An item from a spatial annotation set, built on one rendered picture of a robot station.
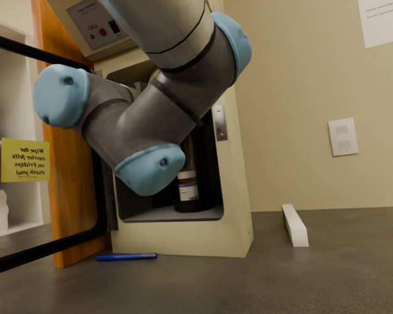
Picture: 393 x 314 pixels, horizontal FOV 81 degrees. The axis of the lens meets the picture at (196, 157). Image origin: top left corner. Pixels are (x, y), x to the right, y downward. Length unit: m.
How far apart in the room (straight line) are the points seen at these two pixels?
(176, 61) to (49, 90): 0.16
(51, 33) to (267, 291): 0.68
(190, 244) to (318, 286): 0.24
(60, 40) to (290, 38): 0.71
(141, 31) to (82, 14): 0.40
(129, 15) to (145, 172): 0.14
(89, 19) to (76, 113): 0.34
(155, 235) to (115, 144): 0.31
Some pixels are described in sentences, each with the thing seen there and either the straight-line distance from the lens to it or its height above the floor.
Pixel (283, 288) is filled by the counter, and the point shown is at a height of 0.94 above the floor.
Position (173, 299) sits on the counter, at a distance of 0.38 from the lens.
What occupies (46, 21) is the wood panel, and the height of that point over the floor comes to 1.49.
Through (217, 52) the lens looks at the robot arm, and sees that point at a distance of 0.26.
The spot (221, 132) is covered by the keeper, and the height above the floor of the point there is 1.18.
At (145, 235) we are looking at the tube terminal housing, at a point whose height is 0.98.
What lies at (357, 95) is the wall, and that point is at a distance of 0.90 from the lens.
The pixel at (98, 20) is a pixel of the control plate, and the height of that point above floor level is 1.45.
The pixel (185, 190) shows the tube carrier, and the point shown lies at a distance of 0.55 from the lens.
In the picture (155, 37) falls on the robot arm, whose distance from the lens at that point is 0.22.
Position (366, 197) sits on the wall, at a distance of 0.90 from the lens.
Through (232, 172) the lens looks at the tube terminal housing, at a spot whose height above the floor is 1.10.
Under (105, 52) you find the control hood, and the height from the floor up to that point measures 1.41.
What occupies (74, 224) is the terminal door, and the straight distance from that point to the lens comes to 0.55.
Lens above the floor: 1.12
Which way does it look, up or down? 3 degrees up
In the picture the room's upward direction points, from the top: 7 degrees counter-clockwise
